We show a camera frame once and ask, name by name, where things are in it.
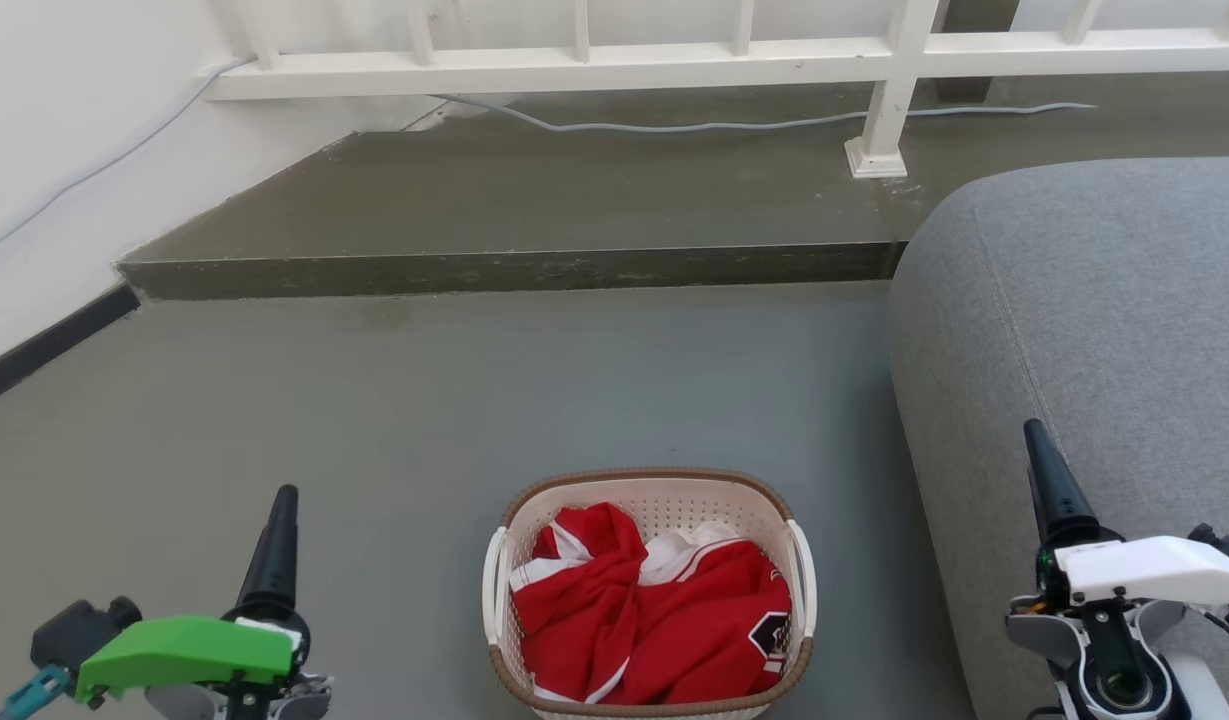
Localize white wooden railing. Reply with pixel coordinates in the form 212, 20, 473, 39
206, 0, 1229, 181

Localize black baseboard strip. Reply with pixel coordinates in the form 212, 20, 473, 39
0, 283, 142, 411

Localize grey cable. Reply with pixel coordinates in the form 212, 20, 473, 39
432, 94, 1099, 134

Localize grey fabric sofa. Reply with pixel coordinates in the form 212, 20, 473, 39
886, 156, 1229, 720

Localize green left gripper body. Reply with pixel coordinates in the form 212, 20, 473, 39
74, 598, 311, 705

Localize red and white garment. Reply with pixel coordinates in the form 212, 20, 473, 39
510, 503, 795, 706

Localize white plastic laundry basket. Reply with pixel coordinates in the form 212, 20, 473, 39
482, 467, 818, 720

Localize thin pale blue cable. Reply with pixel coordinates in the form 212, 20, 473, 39
0, 55, 257, 263

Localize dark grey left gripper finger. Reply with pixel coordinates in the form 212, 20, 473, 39
236, 485, 301, 615

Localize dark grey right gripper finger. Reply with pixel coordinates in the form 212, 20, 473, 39
1023, 419, 1103, 546

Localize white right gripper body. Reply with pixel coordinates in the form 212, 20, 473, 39
1036, 526, 1229, 611

